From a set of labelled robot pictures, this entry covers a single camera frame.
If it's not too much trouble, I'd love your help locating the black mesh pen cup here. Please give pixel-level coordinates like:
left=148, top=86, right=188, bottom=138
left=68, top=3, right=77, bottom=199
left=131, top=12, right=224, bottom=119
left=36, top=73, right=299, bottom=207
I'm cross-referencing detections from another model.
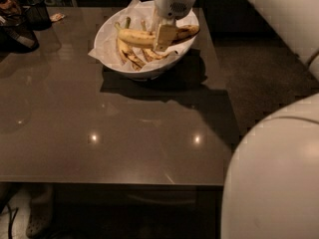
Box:
left=22, top=0, right=52, bottom=31

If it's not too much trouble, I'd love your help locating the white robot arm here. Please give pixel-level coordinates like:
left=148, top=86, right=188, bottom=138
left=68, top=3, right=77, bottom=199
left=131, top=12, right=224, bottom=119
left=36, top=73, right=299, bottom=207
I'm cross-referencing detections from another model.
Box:
left=219, top=0, right=319, bottom=239

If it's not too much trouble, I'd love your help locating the small wrapped snack packet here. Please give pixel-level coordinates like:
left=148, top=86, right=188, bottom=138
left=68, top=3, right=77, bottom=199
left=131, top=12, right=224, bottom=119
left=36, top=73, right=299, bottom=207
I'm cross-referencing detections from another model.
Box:
left=50, top=13, right=65, bottom=23

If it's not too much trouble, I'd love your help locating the left back yellow banana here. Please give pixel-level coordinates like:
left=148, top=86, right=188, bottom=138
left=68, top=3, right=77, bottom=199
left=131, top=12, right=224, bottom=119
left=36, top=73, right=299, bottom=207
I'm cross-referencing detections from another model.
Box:
left=115, top=17, right=146, bottom=71

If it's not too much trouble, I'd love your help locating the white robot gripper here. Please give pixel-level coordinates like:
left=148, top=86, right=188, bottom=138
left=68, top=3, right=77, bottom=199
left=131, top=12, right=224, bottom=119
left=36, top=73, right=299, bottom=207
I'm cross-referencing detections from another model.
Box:
left=151, top=0, right=196, bottom=52

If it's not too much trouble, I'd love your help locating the grey clog shoe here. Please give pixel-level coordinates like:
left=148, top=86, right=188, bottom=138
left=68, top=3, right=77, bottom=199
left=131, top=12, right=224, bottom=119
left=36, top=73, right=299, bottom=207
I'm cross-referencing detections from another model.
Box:
left=26, top=184, right=54, bottom=239

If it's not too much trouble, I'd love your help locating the black floor cable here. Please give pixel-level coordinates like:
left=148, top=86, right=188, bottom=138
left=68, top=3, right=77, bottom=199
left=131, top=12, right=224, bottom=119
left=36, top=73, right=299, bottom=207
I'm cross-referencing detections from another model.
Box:
left=0, top=202, right=20, bottom=239

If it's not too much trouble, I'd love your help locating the white ceramic bowl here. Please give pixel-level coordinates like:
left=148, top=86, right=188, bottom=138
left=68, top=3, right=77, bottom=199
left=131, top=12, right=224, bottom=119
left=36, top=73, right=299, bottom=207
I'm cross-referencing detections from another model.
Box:
left=94, top=0, right=200, bottom=82

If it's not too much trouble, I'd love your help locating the large front yellow banana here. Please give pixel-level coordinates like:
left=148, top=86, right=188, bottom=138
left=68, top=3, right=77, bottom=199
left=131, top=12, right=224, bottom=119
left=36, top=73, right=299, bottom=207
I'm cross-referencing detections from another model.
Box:
left=115, top=22, right=200, bottom=50

